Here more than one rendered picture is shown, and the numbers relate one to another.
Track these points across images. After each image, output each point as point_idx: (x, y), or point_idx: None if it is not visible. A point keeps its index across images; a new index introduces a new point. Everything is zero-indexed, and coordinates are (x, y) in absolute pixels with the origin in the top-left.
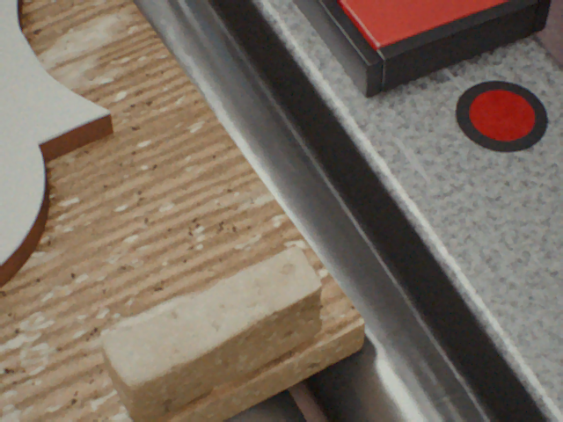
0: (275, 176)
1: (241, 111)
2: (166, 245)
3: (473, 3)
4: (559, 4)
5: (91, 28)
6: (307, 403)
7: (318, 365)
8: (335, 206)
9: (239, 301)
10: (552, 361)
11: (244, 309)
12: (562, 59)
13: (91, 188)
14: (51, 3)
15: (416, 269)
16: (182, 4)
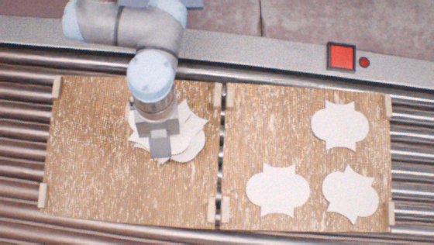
0: (361, 90)
1: (350, 87)
2: (370, 105)
3: (351, 53)
4: None
5: (335, 96)
6: None
7: None
8: (367, 87)
9: (388, 102)
10: (394, 80)
11: (389, 102)
12: None
13: (359, 108)
14: (328, 98)
15: (373, 84)
16: (329, 84)
